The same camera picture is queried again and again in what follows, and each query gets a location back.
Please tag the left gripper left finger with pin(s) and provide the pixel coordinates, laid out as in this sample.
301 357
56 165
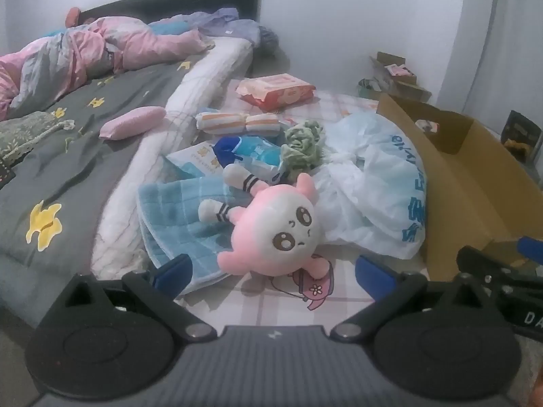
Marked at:
153 294

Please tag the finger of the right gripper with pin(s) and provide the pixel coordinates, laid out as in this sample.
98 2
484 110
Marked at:
530 247

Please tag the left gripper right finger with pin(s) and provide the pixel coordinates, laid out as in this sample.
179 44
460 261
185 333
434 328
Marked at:
392 292

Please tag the light blue checked towel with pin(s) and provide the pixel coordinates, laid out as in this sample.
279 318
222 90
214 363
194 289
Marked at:
170 225

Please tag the pink axolotl plush toy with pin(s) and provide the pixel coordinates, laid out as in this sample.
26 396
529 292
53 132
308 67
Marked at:
276 234

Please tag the green white cloth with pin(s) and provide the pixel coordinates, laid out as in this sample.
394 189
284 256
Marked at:
301 151

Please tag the blue white mask box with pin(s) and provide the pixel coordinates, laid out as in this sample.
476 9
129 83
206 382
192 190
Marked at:
259 156

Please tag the small pink pillow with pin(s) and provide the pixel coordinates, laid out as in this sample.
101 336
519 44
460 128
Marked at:
132 123

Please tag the orange striped towel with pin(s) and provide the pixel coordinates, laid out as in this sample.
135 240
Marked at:
221 124

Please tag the white fleece blanket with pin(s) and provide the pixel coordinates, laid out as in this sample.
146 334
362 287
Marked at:
118 246

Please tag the large cardboard box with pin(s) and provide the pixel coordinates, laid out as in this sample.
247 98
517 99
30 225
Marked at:
477 194

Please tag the white plastic bag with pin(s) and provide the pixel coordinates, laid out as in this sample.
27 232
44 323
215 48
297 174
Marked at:
371 187

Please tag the black snack bag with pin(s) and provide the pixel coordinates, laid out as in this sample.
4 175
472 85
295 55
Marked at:
521 137

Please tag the white blue tissue pack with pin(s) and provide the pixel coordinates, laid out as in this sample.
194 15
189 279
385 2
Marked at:
196 161

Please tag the green floral cloth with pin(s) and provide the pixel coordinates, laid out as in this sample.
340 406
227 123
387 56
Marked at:
19 136

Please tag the small cardboard boxes stack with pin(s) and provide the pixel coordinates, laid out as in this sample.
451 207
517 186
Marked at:
392 76

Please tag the red tissue pack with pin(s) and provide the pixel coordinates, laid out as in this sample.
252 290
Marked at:
272 92

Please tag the pink grey duvet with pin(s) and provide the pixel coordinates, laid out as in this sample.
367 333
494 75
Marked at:
51 67

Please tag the purple clothing pile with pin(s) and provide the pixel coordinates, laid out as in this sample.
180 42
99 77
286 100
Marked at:
225 22

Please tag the dark bed headboard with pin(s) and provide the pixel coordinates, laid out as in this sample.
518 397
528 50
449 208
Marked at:
154 10

